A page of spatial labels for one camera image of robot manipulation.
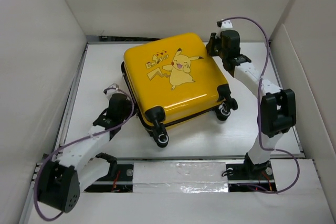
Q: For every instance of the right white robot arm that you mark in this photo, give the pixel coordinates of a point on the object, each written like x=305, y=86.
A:
x=276, y=107

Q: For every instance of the yellow cartoon suitcase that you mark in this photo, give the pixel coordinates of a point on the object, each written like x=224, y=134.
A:
x=173, y=80

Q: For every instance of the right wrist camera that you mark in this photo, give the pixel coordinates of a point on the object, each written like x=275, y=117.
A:
x=224, y=25

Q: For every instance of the white foam cover panel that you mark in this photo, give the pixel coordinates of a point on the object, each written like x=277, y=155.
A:
x=179, y=177

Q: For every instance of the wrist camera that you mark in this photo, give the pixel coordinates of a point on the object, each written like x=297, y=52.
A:
x=111, y=89
x=224, y=25

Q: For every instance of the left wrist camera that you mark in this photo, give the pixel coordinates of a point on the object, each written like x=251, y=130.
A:
x=111, y=89

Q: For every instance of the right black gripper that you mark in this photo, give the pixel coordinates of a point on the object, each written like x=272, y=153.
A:
x=212, y=40

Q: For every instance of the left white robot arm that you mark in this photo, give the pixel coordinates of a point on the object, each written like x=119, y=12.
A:
x=59, y=183

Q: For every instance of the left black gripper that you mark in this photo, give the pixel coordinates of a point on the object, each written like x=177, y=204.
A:
x=130, y=106

